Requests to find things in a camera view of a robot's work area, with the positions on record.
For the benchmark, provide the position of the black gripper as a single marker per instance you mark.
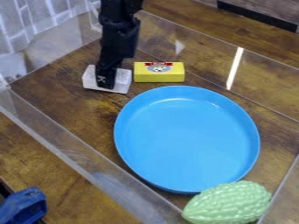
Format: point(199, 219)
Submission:
point(119, 38)

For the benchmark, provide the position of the blue round tray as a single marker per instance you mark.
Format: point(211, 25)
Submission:
point(185, 138)

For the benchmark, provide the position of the clear acrylic enclosure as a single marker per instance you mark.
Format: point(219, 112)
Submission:
point(56, 130)

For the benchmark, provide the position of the green bumpy gourd toy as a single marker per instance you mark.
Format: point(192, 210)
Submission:
point(235, 203)

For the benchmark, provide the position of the white speckled foam block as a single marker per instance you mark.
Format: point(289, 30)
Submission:
point(121, 85)

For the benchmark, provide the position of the white patterned cloth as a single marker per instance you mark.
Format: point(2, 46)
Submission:
point(26, 17)

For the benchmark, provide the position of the yellow rectangular box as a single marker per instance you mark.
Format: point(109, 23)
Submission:
point(159, 72)

